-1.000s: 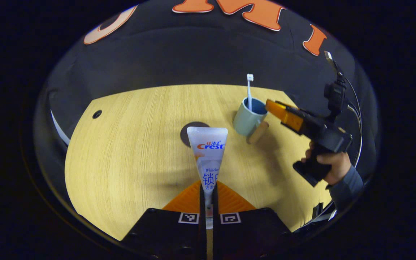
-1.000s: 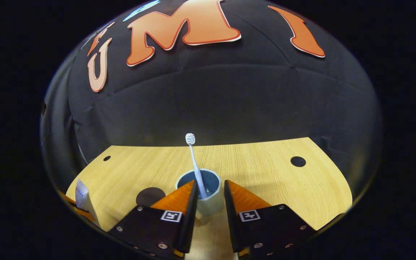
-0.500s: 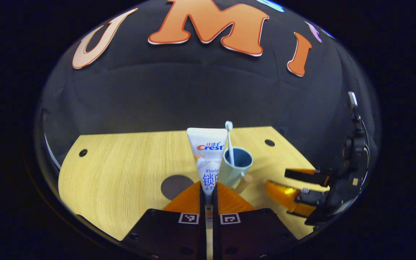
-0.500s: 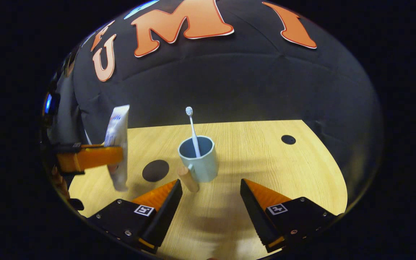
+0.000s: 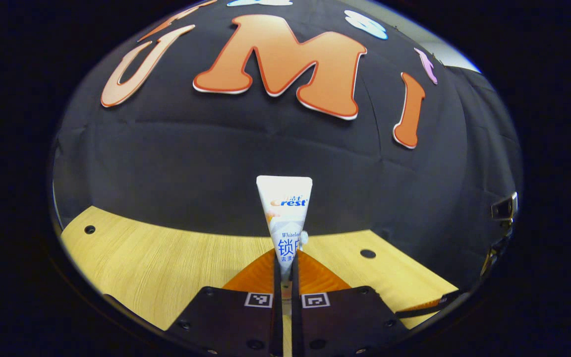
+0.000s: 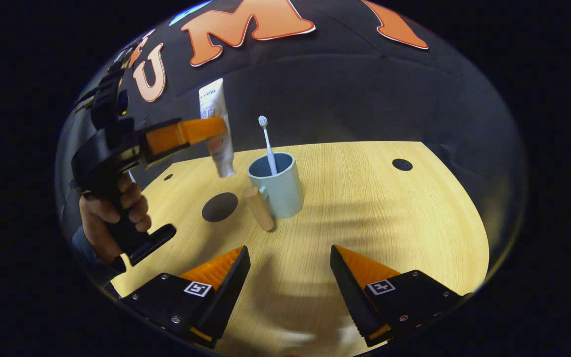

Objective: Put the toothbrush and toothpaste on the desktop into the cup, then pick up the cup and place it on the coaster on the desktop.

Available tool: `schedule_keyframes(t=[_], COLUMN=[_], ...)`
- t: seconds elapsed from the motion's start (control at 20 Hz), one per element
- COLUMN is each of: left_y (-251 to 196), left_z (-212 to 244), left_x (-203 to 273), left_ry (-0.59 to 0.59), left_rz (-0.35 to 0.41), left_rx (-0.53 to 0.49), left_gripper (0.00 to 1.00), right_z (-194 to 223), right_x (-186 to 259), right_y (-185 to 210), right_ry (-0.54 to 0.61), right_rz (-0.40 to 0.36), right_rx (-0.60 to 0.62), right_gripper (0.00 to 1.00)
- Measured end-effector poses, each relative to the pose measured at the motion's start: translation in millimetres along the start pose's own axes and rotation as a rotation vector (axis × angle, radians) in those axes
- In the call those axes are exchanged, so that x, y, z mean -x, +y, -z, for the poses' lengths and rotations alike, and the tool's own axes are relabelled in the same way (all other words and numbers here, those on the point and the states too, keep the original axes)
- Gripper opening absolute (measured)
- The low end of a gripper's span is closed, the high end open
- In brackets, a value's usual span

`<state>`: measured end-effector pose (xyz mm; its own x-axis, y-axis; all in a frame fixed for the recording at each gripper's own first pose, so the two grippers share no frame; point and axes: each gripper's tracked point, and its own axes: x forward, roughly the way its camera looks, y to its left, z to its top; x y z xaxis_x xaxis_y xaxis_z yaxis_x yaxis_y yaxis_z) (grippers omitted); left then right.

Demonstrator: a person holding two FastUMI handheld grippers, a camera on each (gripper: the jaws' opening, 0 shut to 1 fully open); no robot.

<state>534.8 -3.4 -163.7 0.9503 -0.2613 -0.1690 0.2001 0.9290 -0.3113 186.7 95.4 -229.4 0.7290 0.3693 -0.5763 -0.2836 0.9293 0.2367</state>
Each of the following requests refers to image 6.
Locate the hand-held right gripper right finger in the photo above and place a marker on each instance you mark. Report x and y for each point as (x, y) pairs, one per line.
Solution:
(350, 292)

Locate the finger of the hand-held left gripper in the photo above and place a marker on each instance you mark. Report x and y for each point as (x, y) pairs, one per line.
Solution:
(176, 136)

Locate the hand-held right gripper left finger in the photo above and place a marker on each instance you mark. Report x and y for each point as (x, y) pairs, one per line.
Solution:
(226, 292)

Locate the white toothpaste tube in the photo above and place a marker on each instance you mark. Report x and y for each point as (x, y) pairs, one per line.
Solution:
(213, 101)

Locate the dark round coaster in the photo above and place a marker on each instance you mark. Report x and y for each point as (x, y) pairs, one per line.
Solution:
(220, 207)

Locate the white toothbrush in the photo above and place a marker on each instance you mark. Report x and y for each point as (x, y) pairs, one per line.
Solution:
(268, 144)

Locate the wooden desktop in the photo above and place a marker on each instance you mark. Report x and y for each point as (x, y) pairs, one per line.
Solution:
(365, 208)

